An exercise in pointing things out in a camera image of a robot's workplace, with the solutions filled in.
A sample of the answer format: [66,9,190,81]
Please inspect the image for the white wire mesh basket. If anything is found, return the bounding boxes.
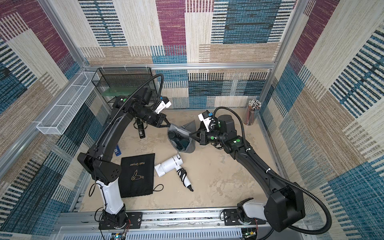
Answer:
[37,72,95,135]

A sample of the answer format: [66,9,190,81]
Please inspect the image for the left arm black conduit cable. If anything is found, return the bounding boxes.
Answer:
[89,73,165,157]

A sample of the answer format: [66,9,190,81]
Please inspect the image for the striped pencil cup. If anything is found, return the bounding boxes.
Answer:
[243,99,262,126]

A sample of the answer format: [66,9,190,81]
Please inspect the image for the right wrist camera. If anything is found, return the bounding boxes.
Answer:
[198,110,219,133]

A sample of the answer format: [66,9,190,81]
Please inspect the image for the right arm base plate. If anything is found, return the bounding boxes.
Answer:
[220,209,267,226]

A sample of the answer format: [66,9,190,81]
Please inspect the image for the black bag front left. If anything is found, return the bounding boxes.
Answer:
[119,153,157,198]

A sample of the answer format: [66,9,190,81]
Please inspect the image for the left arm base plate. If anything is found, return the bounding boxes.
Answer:
[99,211,143,230]

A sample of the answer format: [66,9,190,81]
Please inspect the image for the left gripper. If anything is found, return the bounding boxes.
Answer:
[137,107,173,129]

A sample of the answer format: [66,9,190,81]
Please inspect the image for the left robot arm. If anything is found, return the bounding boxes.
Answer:
[77,87,172,230]

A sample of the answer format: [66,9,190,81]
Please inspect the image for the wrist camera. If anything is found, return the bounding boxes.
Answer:
[198,110,219,133]
[154,97,172,114]

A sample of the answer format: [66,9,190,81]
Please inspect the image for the grey hair dryer bag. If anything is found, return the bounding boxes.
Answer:
[167,121,197,154]

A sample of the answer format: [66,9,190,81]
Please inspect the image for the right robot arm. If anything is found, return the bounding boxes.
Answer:
[190,111,305,232]

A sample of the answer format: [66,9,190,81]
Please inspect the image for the white hair dryer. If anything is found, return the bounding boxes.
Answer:
[155,153,194,192]

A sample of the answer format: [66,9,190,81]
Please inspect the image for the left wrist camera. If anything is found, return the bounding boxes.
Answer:
[154,97,172,114]

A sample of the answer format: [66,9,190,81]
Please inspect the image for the green tray on shelf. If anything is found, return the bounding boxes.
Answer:
[101,87,137,97]

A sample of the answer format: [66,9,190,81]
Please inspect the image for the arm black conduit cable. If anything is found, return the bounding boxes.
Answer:
[89,73,165,157]
[212,106,333,235]

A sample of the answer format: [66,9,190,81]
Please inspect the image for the black wire mesh shelf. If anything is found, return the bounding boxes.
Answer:
[91,67,153,108]

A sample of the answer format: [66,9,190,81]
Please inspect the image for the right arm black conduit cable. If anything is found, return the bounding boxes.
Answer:
[212,106,333,235]

